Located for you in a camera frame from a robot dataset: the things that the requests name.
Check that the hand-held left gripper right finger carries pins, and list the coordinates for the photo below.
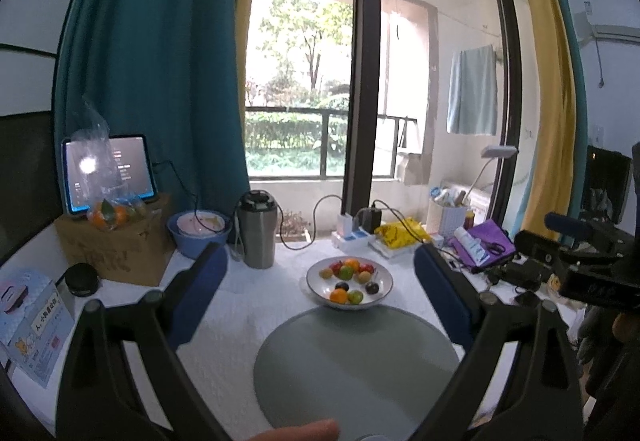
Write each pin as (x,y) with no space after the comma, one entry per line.
(442,293)

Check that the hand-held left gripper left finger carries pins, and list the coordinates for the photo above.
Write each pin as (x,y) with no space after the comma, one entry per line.
(202,293)

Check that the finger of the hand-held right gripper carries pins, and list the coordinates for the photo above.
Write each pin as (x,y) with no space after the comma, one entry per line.
(567,223)
(542,247)

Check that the white plate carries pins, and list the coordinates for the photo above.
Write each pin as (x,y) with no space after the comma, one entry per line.
(382,293)

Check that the small yellow fruit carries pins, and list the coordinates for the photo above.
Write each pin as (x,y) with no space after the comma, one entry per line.
(363,277)
(326,274)

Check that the orange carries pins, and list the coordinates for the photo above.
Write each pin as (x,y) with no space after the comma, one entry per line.
(339,295)
(351,264)

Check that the black device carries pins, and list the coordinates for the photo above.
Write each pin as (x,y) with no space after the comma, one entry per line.
(520,277)

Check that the black scissors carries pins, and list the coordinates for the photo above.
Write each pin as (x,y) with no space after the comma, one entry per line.
(496,249)

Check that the blue plastic basin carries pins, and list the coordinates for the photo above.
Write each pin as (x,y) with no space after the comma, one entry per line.
(192,246)

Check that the white tube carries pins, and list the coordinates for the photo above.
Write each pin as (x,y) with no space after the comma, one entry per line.
(472,246)

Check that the black screen on stand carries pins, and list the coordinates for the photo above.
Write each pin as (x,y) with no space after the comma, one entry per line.
(607,183)

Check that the purple cloth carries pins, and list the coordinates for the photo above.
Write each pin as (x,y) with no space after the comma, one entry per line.
(487,233)

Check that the dark plum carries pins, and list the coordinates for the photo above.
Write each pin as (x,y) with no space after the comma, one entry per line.
(371,288)

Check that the yellow cloth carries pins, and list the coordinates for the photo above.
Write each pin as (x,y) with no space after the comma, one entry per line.
(400,233)

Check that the white perforated basket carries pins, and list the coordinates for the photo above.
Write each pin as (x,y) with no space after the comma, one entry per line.
(447,218)

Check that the steel tumbler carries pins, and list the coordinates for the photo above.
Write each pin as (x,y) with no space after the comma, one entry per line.
(256,236)

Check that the cardboard box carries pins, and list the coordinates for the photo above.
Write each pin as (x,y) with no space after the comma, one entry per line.
(125,253)

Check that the white desk lamp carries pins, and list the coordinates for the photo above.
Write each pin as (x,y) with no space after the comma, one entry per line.
(497,152)

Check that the black charger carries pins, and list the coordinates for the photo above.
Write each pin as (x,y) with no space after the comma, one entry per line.
(371,220)

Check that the white power strip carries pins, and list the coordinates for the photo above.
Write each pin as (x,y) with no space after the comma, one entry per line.
(352,241)

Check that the grey round mat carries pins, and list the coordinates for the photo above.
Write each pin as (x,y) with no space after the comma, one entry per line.
(350,366)

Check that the white charger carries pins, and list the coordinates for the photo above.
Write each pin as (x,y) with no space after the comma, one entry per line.
(345,225)

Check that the black round object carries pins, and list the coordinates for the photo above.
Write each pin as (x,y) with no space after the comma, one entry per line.
(81,279)

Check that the clear plastic bag with oranges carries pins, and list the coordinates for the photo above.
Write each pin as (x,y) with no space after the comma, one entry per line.
(107,211)

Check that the tablet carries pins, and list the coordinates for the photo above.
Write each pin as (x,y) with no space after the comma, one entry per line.
(127,171)

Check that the light blue towel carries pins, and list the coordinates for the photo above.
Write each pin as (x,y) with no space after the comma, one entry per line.
(472,91)

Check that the light blue printed box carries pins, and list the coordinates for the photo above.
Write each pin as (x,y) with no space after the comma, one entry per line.
(32,326)

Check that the air conditioner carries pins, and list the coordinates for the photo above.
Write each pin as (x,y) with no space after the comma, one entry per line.
(615,32)

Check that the balcony railing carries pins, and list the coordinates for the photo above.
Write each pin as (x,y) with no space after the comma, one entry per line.
(300,111)

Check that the dark panel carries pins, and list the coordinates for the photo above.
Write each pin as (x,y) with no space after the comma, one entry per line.
(25,181)

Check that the black window post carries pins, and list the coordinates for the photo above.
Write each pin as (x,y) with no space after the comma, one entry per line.
(362,71)

